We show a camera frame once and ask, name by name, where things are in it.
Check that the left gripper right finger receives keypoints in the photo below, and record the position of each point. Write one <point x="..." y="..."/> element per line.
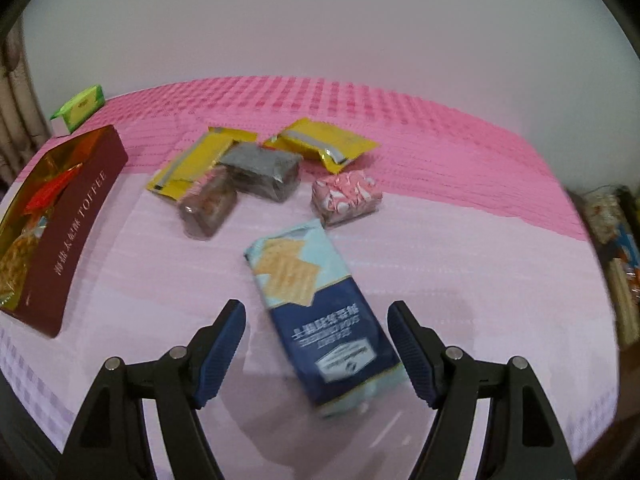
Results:
<point x="523" y="439"/>

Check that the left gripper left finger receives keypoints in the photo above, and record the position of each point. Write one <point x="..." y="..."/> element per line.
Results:
<point x="108" y="439"/>

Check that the blue cracker packet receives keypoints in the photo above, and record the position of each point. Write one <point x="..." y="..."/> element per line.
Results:
<point x="333" y="340"/>

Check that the brown clear candy packet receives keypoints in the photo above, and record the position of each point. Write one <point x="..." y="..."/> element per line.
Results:
<point x="206" y="206"/>

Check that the pink white candy packet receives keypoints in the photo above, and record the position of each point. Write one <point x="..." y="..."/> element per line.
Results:
<point x="345" y="197"/>

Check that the silver brown snack packet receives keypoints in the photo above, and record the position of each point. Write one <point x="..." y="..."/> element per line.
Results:
<point x="263" y="172"/>

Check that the clear nut brittle packet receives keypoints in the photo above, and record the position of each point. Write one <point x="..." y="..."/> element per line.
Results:
<point x="15" y="265"/>

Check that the red snack packet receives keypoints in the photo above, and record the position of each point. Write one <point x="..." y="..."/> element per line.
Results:
<point x="48" y="193"/>

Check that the stack of books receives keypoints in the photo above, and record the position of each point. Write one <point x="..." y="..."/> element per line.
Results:
<point x="624" y="297"/>

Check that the red toffee tin box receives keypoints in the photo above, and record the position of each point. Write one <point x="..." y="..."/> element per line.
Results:
<point x="42" y="301"/>

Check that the floral ceramic teapot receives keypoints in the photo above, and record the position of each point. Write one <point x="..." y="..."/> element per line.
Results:
<point x="603" y="215"/>

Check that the long yellow snack packet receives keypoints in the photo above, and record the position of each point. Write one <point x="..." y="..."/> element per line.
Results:
<point x="191" y="165"/>

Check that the pink checkered tablecloth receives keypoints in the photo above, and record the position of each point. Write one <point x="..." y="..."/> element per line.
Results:
<point x="475" y="234"/>

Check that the beige curtain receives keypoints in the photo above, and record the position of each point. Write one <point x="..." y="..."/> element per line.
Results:
<point x="23" y="130"/>

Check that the green tissue box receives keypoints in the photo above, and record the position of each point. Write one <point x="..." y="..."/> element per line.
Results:
<point x="77" y="110"/>

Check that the small yellow snack packet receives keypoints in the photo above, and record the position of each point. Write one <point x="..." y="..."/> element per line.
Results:
<point x="334" y="147"/>

